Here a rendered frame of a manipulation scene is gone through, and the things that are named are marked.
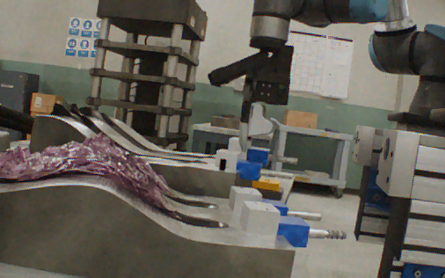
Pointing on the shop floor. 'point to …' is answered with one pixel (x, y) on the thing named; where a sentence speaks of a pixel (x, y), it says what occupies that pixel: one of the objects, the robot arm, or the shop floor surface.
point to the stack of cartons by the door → (44, 104)
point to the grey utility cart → (333, 160)
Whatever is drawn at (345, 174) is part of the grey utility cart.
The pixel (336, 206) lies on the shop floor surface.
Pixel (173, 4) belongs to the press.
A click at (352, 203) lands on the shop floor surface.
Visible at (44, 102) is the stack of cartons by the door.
